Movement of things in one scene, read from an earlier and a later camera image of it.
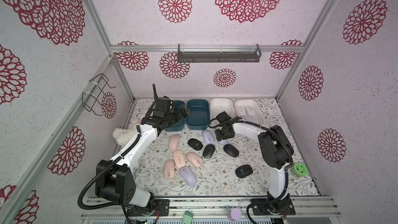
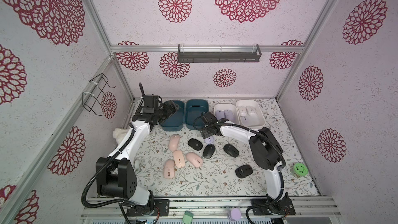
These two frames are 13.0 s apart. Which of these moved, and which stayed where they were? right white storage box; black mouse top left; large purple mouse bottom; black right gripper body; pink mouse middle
Moved: black right gripper body; large purple mouse bottom
Stayed: right white storage box; black mouse top left; pink mouse middle
